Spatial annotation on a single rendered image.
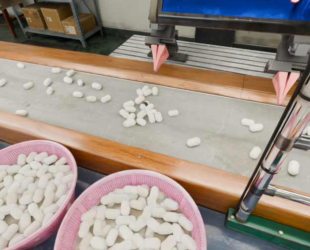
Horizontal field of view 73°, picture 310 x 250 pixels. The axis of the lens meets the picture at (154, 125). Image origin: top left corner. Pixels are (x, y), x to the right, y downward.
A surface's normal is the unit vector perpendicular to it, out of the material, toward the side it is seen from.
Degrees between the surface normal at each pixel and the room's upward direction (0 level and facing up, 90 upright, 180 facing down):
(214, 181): 0
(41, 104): 0
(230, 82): 0
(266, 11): 58
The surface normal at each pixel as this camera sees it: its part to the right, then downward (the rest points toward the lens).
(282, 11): -0.32, 0.18
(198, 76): -0.05, -0.71
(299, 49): -0.37, 0.51
